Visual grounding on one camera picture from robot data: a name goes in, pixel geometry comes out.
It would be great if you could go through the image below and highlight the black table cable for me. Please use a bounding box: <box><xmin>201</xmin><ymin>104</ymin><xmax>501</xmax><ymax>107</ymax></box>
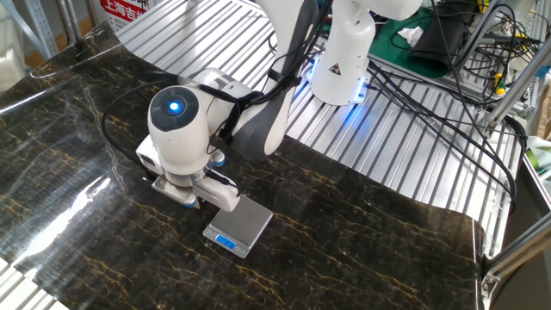
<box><xmin>365</xmin><ymin>59</ymin><xmax>517</xmax><ymax>212</ymax></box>

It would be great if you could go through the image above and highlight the grey perforated shelf upright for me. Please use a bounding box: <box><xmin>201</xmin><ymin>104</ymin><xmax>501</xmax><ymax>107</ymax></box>
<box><xmin>24</xmin><ymin>0</ymin><xmax>60</xmax><ymax>60</ymax></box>

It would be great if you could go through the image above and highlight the white foam block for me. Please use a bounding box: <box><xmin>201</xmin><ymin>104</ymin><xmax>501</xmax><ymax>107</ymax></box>
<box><xmin>0</xmin><ymin>8</ymin><xmax>26</xmax><ymax>94</ymax></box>

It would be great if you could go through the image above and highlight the green white bag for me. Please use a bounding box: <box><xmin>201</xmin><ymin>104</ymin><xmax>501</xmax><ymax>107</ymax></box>
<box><xmin>523</xmin><ymin>135</ymin><xmax>551</xmax><ymax>182</ymax></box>

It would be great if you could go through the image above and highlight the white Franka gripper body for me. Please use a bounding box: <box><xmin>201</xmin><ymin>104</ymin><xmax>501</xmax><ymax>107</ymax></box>
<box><xmin>135</xmin><ymin>135</ymin><xmax>241</xmax><ymax>213</ymax></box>

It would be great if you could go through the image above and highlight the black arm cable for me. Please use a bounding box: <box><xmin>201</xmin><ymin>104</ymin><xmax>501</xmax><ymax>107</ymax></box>
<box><xmin>102</xmin><ymin>0</ymin><xmax>335</xmax><ymax>167</ymax></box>

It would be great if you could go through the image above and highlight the black marble pattern mat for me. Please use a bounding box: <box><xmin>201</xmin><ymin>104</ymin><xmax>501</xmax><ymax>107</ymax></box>
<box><xmin>0</xmin><ymin>21</ymin><xmax>486</xmax><ymax>310</ymax></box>

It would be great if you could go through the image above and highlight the silver digital pocket scale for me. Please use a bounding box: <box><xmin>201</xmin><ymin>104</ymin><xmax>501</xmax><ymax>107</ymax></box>
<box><xmin>201</xmin><ymin>194</ymin><xmax>275</xmax><ymax>259</ymax></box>

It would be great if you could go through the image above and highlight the silver flange mounting plate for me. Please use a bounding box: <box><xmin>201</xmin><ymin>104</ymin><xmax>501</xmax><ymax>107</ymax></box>
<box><xmin>150</xmin><ymin>150</ymin><xmax>227</xmax><ymax>210</ymax></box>

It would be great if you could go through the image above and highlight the black pouch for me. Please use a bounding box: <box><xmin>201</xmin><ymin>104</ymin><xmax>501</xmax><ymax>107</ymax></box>
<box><xmin>408</xmin><ymin>3</ymin><xmax>470</xmax><ymax>74</ymax></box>

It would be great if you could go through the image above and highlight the aluminium corner frame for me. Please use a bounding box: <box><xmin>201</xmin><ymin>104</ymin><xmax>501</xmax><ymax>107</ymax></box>
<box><xmin>480</xmin><ymin>210</ymin><xmax>551</xmax><ymax>302</ymax></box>

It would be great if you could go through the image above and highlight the yellow handled screwdriver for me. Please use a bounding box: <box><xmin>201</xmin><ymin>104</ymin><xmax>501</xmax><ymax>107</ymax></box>
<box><xmin>490</xmin><ymin>71</ymin><xmax>507</xmax><ymax>96</ymax></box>

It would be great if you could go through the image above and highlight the aluminium frame post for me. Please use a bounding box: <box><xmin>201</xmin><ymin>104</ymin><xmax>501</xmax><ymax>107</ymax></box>
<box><xmin>455</xmin><ymin>0</ymin><xmax>514</xmax><ymax>74</ymax></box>
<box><xmin>486</xmin><ymin>40</ymin><xmax>551</xmax><ymax>130</ymax></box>

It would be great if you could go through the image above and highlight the green cutting mat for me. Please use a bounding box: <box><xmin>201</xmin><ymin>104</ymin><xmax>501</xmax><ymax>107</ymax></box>
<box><xmin>320</xmin><ymin>0</ymin><xmax>479</xmax><ymax>81</ymax></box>

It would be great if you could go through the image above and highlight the crumpled white tissue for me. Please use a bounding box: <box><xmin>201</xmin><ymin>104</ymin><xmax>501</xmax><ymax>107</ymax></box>
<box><xmin>396</xmin><ymin>25</ymin><xmax>425</xmax><ymax>47</ymax></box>

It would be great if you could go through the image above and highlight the red white printed box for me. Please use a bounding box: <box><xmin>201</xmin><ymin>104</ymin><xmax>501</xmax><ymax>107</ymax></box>
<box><xmin>92</xmin><ymin>0</ymin><xmax>152</xmax><ymax>34</ymax></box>

